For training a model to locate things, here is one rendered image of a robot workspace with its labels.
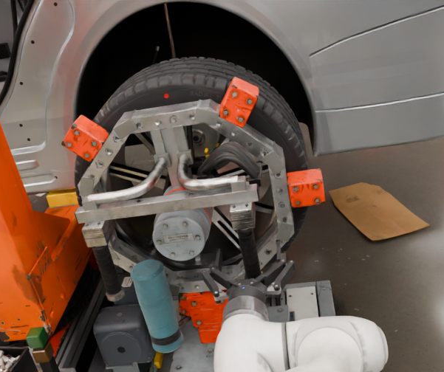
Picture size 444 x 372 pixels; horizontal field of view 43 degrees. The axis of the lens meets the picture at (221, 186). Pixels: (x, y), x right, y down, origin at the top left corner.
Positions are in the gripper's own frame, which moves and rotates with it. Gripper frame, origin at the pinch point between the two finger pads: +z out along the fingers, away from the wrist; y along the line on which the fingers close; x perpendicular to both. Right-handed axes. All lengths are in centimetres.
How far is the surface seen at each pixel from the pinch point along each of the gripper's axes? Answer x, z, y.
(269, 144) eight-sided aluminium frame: 15.4, 25.0, 6.9
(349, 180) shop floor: -83, 190, 40
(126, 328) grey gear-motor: -44, 31, -48
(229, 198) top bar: 13.5, 1.8, -2.3
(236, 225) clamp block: 8.3, -1.2, -1.4
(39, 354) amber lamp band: -23, -1, -58
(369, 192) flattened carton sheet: -82, 171, 49
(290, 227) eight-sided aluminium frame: -7.1, 20.5, 9.3
